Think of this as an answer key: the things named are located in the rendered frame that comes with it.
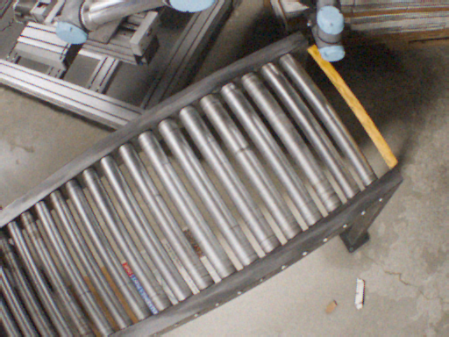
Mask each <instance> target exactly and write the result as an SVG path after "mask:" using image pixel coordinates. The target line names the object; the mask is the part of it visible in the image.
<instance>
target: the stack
mask: <svg viewBox="0 0 449 337"><path fill-rule="evenodd" d="M268 1H269V2H270V5H271V7H272V8H273V10H274V14H275V16H276V19H277V22H278V26H279V27H280V29H281V31H282V35H283V38H287V37H288V36H289V35H292V34H293V33H296V32H298V31H299V32H301V34H302V35H303V36H304V38H305V39H307V40H308V42H309V43H311V42H316V39H315V37H314V35H313V33H312V31H311V28H310V25H308V23H309V22H308V23H301V24H295V25H287V22H286V19H285V17H284V15H283V13H282V9H283V10H284V12H285V14H286V16H287V19H288V20H292V19H299V18H307V17H305V16H304V15H303V10H305V9H306V8H307V6H302V5H301V4H300V3H299V2H297V1H296V0H279V2H280V4H281V6H282V8H281V6H280V5H279V4H278V2H277V0H268ZM340 2H341V9H342V13H349V12H351V11H353V14H354V12H356V13H358V12H366V11H367V12H369V11H384V10H399V9H401V10H402V9H407V8H408V9H415V8H416V9H417V8H429V7H430V8H431V7H432V8H433V7H435V8H436V7H449V0H340ZM263 5H264V7H266V8H268V7H269V9H270V11H271V20H272V22H271V26H272V27H273V30H274V34H275V37H276V38H277V40H281V39H282V35H281V32H280V30H279V27H278V26H277V24H276V22H275V19H274V15H273V12H272V10H271V7H270V5H269V3H268V2H267V0H263ZM308 8H309V7H308ZM308 8H307V9H308ZM344 23H345V25H344V28H343V31H342V32H343V33H342V36H341V37H342V39H346V38H347V37H349V39H351V38H357V37H358V38H359V37H365V36H370V35H371V36H374V35H375V36H376V35H382V34H383V35H384V34H392V33H403V32H417V31H419V32H421V31H432V30H434V31H435V30H441V29H442V30H443V29H444V28H445V29H446V28H447V29H449V11H437V12H435V11H434V12H418V13H416V12H415V13H413V12H412V13H407V12H406V13H403V14H402V13H400V14H398V13H397V14H393V15H392V14H390V15H389V14H387V15H380V16H378V15H376V16H368V17H367V16H365V17H357V18H353V17H349V18H344ZM444 37H449V32H443V33H437V34H436V33H434V34H425V35H423V34H422V35H415V36H414V35H412V36H408V37H407V36H405V37H403V36H402V37H394V38H386V39H384V38H383V39H374V40H372V39H371V40H366V41H364V40H363V41H356V42H351V43H349V42H348V41H347V42H346V43H342V45H343V47H344V48H348V47H359V46H361V47H362V46H368V45H370V46H371V45H373V44H375V45H376V44H382V46H376V47H365V48H356V49H350V50H347V49H346V50H344V51H345V56H344V57H348V56H351V57H352V56H354V55H356V56H358V55H364V54H375V53H377V54H378V53H383V52H385V53H386V52H388V51H390V52H392V51H396V50H397V51H399V50H404V49H405V50H407V49H412V48H413V49H415V48H422V47H423V48H425V47H435V46H437V47H438V46H444V45H449V39H440V40H430V41H429V40H428V41H420V42H419V41H418V42H413V43H412V42H410V43H409V41H412V40H419V39H420V40H421V39H435V38H444Z"/></svg>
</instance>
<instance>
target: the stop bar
mask: <svg viewBox="0 0 449 337"><path fill-rule="evenodd" d="M307 50H308V52H309V53H310V55H311V56H312V57H313V58H314V59H315V61H316V62H317V64H318V65H319V66H320V68H321V69H322V70H323V71H324V72H325V74H326V75H327V76H328V77H329V78H330V80H331V81H332V83H333V84H334V85H335V87H336V88H337V89H338V91H339V92H340V94H341V95H342V96H343V98H344V99H345V100H346V101H347V103H348V104H349V107H350V108H351V109H352V111H353V112H354V114H355V115H356V116H357V118H358V119H359V121H360V123H361V124H362V125H363V127H364V128H365V129H366V131H367V133H368V134H369V135H370V137H371V139H372V141H373V142H374V144H375V145H376V147H377V148H378V150H379V151H380V154H381V155H382V157H383V159H384V161H386V162H387V164H388V166H389V169H391V170H392V169H393V168H394V167H396V166H397V164H398V162H397V160H396V158H395V156H394V155H393V154H392V151H391V150H390V148H389V147H388V144H387V143H386V142H385V140H384V139H383V138H382V136H381V134H380V132H379V131H378V130H377V128H376V126H375V124H374V123H373V121H372V120H371V118H370V117H369V116H368V115H367V114H366V112H365V111H364V108H363V107H362V106H361V104H360V103H359V101H358V100H357V99H356V97H355V96H354V94H353V93H352V91H351V90H350V89H349V87H348V86H347V85H346V83H345V82H344V81H343V80H342V79H341V77H340V76H339V74H338V73H337V72H336V70H335V69H334V68H333V66H332V65H331V64H330V62H328V61H326V60H325V59H324V58H322V55H321V53H320V51H319V50H318V48H317V46H316V45H312V46H309V47H308V48H307Z"/></svg>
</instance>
